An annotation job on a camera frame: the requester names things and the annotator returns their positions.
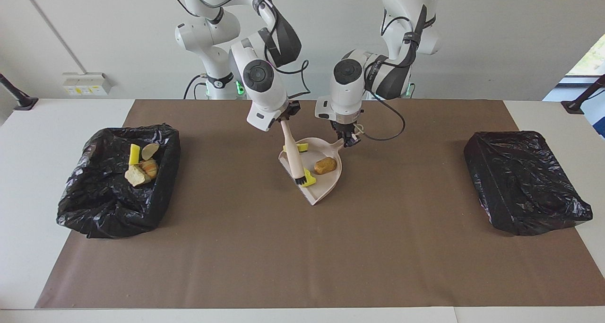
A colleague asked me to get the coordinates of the brown potato shaped scrap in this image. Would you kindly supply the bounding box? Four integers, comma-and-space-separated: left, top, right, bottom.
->
314, 157, 337, 175

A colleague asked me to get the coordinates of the beige hand brush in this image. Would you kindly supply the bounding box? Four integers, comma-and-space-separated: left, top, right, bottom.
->
280, 119, 309, 186

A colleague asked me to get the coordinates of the beige plastic dustpan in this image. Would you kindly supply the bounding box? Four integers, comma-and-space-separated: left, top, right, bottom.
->
277, 137, 345, 207

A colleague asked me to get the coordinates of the orange striped foam scrap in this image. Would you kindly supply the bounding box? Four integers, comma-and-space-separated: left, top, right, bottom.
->
140, 158, 159, 179

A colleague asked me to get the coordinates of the pale yellow ridged foam scrap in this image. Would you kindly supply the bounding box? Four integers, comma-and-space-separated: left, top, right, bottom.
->
124, 165, 153, 187

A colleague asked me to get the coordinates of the flat black bag covered bin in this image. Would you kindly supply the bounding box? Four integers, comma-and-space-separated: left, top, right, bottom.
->
463, 131, 594, 237

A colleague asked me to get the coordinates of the open crumpled black bag bin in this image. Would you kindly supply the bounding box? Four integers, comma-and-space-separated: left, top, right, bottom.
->
56, 123, 182, 240

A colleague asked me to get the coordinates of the brown paper table mat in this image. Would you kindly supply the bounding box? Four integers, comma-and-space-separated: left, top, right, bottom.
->
35, 99, 605, 309

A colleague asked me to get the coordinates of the black angled stand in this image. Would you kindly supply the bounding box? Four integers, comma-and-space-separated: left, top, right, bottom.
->
0, 72, 39, 111
561, 74, 605, 115

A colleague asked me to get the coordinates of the window with green view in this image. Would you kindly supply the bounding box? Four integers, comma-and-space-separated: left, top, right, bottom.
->
565, 32, 605, 78

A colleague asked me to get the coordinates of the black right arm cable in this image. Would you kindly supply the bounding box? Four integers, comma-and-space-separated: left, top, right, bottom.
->
163, 0, 311, 99

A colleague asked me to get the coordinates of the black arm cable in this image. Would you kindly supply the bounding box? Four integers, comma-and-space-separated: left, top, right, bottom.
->
354, 1, 407, 142
163, 0, 311, 99

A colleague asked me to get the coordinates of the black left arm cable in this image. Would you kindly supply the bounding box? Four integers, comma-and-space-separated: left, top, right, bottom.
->
354, 1, 407, 142

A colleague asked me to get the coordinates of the black base power cable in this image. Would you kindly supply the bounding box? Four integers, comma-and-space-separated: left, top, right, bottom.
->
183, 74, 209, 100

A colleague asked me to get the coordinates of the white wall socket box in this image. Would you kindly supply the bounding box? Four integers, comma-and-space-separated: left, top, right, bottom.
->
62, 72, 114, 97

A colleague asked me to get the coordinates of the thin grey wall conduit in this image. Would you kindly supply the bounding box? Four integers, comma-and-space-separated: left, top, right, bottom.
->
18, 0, 86, 74

